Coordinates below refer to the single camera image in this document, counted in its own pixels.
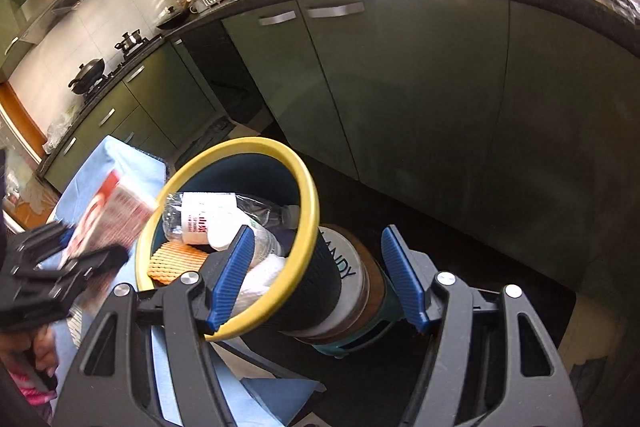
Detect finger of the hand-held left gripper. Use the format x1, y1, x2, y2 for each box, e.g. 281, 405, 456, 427
11, 221, 72, 279
55, 245, 131, 289

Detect white paper towel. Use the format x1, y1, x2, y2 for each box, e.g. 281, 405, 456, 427
234, 251, 289, 309

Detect red white milk carton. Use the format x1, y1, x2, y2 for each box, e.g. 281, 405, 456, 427
62, 170, 157, 269

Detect black wok with lid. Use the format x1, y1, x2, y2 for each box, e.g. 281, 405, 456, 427
68, 58, 107, 96

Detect black frying pan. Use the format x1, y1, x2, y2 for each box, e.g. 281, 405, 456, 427
156, 9, 194, 30

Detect black gas stove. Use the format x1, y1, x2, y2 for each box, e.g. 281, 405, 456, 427
74, 34, 167, 106

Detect yellow-rimmed dark trash bin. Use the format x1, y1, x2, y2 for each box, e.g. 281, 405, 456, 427
134, 137, 404, 359

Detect steel pot on stove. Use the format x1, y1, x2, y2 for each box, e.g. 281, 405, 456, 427
114, 29, 146, 54

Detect orange bumpy foam wrap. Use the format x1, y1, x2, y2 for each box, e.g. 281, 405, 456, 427
147, 240, 209, 286

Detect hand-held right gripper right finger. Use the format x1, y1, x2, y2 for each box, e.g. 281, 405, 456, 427
381, 224, 586, 427

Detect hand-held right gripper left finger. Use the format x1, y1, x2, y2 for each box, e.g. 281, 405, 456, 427
52, 224, 257, 427

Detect clear plastic bottle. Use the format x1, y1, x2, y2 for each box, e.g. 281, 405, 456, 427
162, 190, 301, 259

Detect clear plastic bag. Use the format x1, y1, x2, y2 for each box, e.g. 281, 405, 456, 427
42, 106, 81, 154

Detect person's left hand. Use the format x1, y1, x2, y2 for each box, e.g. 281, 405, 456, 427
0, 324, 61, 390

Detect blue patterned tablecloth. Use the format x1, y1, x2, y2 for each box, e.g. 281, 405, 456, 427
49, 134, 327, 427

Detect green base cabinets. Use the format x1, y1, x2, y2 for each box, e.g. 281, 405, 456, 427
37, 0, 640, 290

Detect black built-in appliance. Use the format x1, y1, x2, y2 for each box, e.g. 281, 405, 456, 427
172, 19, 272, 128

